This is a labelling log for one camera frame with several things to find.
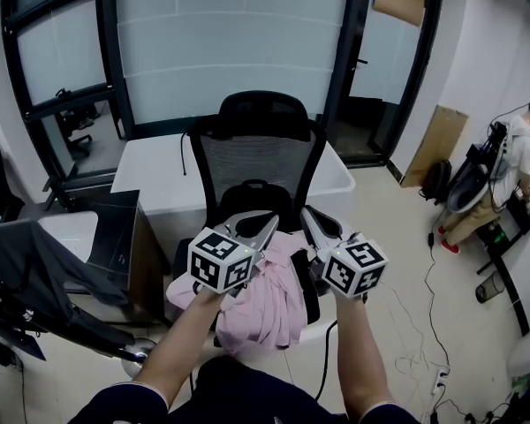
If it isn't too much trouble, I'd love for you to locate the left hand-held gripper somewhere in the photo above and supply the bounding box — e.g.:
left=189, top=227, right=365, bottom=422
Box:
left=186, top=208, right=281, bottom=299

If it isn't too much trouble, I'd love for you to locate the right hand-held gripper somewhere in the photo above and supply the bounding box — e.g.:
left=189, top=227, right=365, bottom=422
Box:
left=299, top=204, right=390, bottom=302

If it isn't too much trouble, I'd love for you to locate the pink shirt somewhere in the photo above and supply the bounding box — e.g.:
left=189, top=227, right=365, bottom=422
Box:
left=165, top=231, right=314, bottom=356

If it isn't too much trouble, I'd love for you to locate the person's right forearm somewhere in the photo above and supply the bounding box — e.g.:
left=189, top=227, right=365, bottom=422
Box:
left=333, top=296, right=398, bottom=415

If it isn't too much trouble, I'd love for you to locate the person's left forearm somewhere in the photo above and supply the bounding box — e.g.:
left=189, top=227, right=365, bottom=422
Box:
left=130, top=287, right=225, bottom=411

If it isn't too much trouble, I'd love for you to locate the black mesh office chair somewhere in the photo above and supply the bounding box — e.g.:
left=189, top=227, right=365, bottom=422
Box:
left=171, top=89, right=329, bottom=327

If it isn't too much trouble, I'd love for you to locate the white desk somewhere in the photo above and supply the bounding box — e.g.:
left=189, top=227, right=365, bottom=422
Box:
left=110, top=132, right=358, bottom=221

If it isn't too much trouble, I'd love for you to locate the black backpack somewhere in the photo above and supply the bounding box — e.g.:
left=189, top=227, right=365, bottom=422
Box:
left=421, top=159, right=453, bottom=203

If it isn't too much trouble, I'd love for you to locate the leaning cardboard sheet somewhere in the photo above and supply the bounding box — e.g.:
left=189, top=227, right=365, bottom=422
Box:
left=399, top=105, right=470, bottom=190

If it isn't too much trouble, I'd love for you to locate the dark grey cabinet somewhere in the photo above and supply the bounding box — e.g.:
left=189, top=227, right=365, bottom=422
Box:
left=87, top=189, right=170, bottom=327

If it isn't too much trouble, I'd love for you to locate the white shell backpack device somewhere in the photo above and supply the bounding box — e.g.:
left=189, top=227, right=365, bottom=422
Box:
left=445, top=165, right=492, bottom=215

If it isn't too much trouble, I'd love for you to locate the black mesh wastebasket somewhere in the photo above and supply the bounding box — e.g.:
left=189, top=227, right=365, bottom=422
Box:
left=474, top=269, right=504, bottom=305

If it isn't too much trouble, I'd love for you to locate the person's shirt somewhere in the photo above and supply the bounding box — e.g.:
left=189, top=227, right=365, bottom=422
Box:
left=65, top=354, right=421, bottom=424

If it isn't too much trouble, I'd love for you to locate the black shelf unit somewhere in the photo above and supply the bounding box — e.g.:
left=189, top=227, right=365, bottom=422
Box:
left=474, top=187, right=530, bottom=337

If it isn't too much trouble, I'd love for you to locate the white power strip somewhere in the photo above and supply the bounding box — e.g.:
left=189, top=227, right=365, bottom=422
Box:
left=428, top=366, right=452, bottom=398

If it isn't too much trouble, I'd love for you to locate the black coat rack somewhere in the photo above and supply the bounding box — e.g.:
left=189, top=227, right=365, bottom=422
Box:
left=0, top=276, right=160, bottom=380

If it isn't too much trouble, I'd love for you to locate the dark grey garment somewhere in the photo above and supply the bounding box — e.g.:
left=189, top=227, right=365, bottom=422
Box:
left=0, top=218, right=137, bottom=353

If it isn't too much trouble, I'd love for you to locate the black-framed glass partition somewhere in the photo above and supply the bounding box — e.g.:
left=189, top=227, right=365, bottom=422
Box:
left=0, top=0, right=446, bottom=212

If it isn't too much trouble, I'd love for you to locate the thin black cable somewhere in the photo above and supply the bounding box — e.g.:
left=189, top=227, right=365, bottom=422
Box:
left=179, top=131, right=192, bottom=177

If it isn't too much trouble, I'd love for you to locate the black floor cable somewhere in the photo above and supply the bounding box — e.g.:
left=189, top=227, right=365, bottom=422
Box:
left=425, top=218, right=452, bottom=370

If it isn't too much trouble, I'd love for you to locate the thick black cable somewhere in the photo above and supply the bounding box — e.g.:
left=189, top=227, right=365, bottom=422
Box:
left=313, top=319, right=340, bottom=402

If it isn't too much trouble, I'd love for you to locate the tangled white cable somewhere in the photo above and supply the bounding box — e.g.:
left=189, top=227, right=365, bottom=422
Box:
left=378, top=280, right=448, bottom=375

